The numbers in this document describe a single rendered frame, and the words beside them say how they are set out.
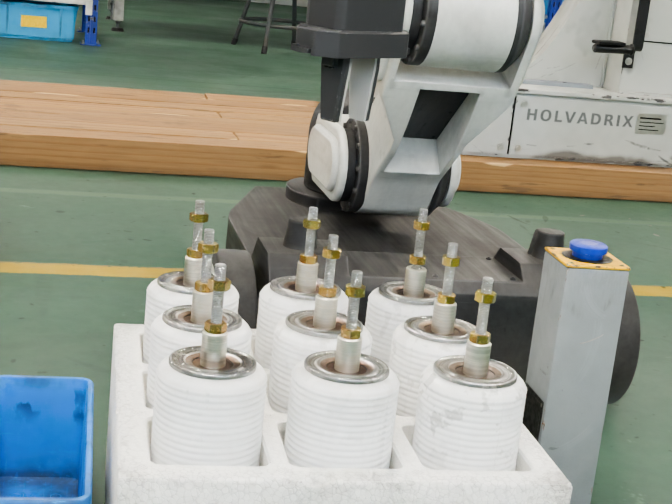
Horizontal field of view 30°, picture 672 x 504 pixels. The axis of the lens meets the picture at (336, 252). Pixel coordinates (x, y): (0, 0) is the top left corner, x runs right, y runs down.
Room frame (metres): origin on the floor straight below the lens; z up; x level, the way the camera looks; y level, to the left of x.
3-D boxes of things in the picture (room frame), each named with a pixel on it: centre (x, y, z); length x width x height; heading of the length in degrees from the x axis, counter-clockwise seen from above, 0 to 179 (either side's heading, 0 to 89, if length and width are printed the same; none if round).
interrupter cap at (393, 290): (1.30, -0.09, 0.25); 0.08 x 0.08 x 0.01
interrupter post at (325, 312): (1.16, 0.00, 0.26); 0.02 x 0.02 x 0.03
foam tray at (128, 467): (1.16, 0.00, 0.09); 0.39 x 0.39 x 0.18; 12
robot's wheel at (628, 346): (1.72, -0.38, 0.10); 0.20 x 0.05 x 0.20; 14
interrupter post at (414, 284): (1.30, -0.09, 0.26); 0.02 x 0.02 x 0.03
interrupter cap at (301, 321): (1.16, 0.00, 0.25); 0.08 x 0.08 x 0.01
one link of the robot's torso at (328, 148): (1.92, -0.06, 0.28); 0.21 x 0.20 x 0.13; 14
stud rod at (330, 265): (1.16, 0.00, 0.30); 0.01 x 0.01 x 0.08
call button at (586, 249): (1.29, -0.26, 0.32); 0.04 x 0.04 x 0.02
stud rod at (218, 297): (1.02, 0.10, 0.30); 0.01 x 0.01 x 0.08
